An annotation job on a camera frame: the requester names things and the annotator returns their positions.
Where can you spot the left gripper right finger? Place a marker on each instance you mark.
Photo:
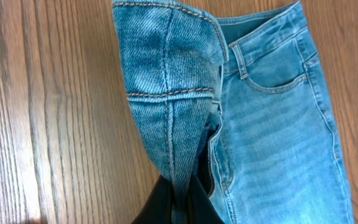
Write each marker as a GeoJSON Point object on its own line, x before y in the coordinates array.
{"type": "Point", "coordinates": [199, 208]}

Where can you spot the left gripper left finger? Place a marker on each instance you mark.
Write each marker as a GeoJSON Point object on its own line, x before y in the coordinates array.
{"type": "Point", "coordinates": [158, 207]}

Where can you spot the light blue denim jeans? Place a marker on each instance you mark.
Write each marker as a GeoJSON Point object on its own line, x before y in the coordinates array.
{"type": "Point", "coordinates": [239, 102]}

